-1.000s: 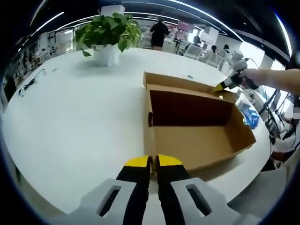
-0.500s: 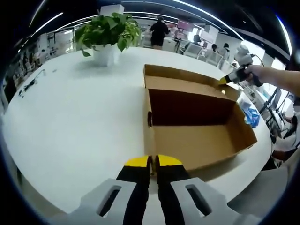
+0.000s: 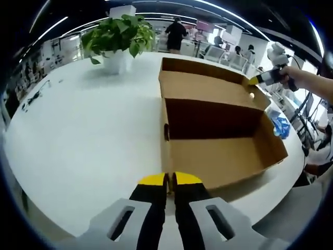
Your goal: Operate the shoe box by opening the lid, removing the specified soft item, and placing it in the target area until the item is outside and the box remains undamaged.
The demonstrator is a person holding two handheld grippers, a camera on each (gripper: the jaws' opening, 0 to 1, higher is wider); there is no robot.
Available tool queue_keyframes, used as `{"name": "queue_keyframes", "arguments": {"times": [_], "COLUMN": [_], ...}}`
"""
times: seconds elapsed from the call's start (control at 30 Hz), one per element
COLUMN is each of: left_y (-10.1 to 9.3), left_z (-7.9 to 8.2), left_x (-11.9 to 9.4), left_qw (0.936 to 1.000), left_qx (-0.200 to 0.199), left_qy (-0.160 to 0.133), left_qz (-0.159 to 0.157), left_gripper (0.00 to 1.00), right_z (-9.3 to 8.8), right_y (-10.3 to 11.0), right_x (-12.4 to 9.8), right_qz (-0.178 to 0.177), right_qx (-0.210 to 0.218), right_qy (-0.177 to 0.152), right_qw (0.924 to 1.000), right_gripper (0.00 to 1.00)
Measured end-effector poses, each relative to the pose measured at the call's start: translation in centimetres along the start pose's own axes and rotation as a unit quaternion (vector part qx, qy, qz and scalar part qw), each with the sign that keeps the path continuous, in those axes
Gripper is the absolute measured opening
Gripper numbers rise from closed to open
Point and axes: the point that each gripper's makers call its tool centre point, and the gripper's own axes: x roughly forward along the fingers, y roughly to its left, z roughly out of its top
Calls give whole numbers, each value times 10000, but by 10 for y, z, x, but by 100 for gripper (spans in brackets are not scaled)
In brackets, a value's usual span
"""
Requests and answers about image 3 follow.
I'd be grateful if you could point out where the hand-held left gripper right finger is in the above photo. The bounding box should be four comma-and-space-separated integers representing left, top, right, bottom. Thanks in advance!
171, 171, 261, 250

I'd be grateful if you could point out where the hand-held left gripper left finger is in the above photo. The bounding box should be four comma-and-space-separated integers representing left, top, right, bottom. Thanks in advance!
78, 172, 169, 250

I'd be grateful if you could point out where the blue soft wet wipes packet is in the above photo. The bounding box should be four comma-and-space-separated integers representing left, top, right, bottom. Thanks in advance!
270, 116, 291, 139

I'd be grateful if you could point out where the brown cardboard shoe box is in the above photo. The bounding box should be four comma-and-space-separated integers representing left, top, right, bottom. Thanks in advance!
158, 57, 289, 195

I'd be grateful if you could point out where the person's right hand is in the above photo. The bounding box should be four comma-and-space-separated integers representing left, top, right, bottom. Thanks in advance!
279, 66, 302, 90

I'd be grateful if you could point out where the black tripod stand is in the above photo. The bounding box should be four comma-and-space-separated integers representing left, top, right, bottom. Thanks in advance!
290, 92, 325, 153

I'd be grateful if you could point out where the group of white office chairs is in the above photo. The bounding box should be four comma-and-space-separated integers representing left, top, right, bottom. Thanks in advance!
204, 46, 261, 76

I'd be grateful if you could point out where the pink display screen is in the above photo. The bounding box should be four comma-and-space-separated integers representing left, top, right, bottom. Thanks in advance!
196, 20, 213, 31

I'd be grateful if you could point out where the green potted plant white pot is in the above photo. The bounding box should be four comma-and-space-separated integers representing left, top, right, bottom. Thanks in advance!
81, 14, 156, 75

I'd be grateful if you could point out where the black cable with plug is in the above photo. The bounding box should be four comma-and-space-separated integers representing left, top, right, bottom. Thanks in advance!
22, 79, 52, 112

